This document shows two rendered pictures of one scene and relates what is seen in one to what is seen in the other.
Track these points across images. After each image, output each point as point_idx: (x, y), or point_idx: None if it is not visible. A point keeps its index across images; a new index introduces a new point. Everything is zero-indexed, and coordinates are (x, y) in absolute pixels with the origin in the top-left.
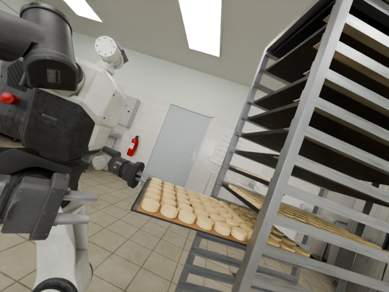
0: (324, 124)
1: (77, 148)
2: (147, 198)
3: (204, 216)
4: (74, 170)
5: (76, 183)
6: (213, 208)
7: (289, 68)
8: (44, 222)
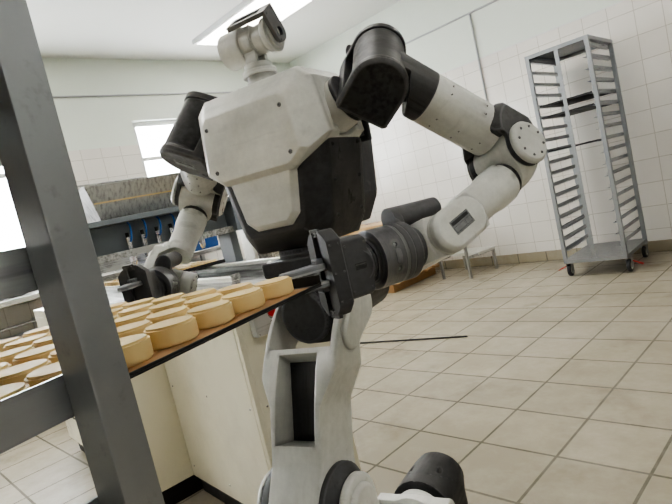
0: None
1: (244, 231)
2: (125, 302)
3: (6, 341)
4: (274, 270)
5: (307, 298)
6: (6, 355)
7: None
8: None
